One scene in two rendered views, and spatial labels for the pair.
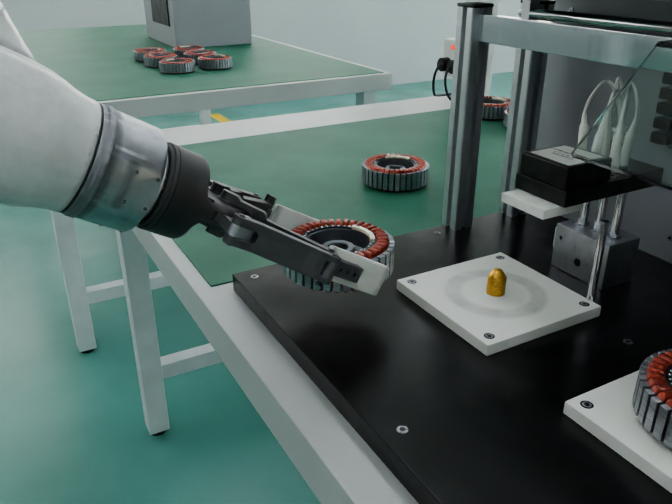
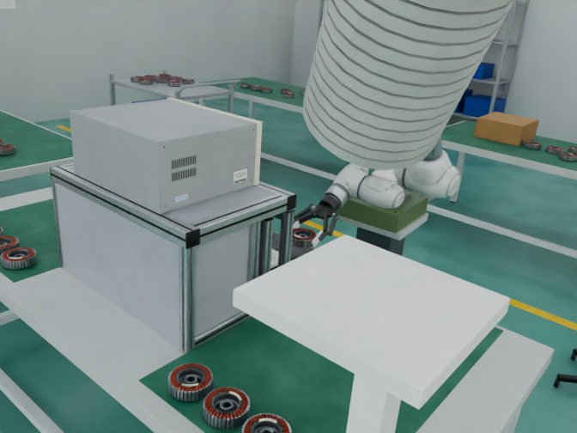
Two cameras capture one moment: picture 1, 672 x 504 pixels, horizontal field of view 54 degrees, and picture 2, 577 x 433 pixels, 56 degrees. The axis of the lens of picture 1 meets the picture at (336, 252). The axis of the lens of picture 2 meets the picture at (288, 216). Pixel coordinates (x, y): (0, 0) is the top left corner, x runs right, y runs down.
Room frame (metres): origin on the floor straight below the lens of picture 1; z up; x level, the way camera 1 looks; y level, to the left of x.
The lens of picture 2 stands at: (2.29, -0.77, 1.69)
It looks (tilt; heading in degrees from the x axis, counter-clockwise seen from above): 23 degrees down; 157
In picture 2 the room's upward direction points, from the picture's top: 4 degrees clockwise
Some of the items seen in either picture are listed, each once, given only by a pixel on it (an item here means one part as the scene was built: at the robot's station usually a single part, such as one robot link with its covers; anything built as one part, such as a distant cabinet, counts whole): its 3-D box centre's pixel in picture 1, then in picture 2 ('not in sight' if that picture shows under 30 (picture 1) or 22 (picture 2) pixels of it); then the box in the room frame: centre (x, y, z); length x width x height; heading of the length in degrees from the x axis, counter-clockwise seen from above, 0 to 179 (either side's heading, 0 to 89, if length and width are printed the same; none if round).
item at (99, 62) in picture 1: (157, 141); not in sight; (2.68, 0.75, 0.37); 1.85 x 1.10 x 0.75; 29
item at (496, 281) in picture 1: (496, 281); not in sight; (0.61, -0.17, 0.80); 0.02 x 0.02 x 0.03
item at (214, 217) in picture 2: not in sight; (170, 186); (0.66, -0.51, 1.09); 0.68 x 0.44 x 0.05; 29
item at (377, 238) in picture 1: (337, 253); (302, 237); (0.59, 0.00, 0.83); 0.11 x 0.11 x 0.04
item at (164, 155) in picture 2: not in sight; (167, 148); (0.65, -0.51, 1.22); 0.44 x 0.39 x 0.20; 29
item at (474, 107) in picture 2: not in sight; (484, 106); (-3.74, 4.58, 0.40); 0.42 x 0.42 x 0.25; 28
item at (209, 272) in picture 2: not in sight; (221, 283); (0.98, -0.42, 0.91); 0.28 x 0.03 x 0.32; 119
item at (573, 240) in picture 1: (593, 251); not in sight; (0.68, -0.29, 0.80); 0.08 x 0.05 x 0.06; 29
